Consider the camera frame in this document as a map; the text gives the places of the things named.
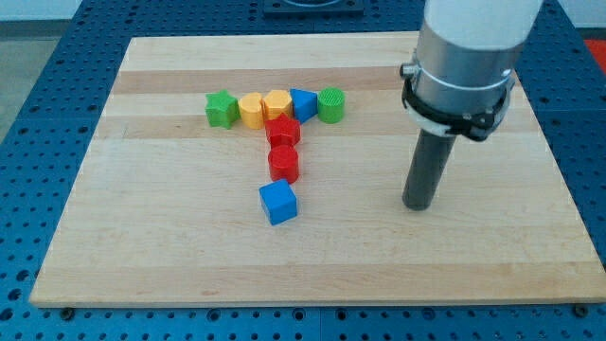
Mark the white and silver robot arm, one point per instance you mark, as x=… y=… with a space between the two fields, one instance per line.
x=460 y=77

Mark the blue cube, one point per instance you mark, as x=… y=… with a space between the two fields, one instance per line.
x=278 y=201

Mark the red cylinder block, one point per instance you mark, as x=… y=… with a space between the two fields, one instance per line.
x=283 y=163

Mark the red star block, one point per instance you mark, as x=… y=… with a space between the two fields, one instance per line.
x=283 y=130

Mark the blue triangle block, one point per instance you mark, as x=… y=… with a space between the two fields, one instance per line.
x=304 y=103

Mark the orange hexagon block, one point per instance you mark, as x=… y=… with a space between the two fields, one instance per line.
x=276 y=103

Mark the green cylinder block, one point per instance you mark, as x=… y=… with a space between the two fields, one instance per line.
x=331 y=105

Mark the yellow heart block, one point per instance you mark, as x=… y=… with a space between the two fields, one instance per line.
x=251 y=110

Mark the green star block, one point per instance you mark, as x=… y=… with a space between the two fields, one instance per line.
x=221 y=109

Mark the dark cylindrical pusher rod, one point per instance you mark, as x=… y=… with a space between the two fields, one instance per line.
x=428 y=163

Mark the wooden board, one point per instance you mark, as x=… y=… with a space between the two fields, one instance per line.
x=165 y=210

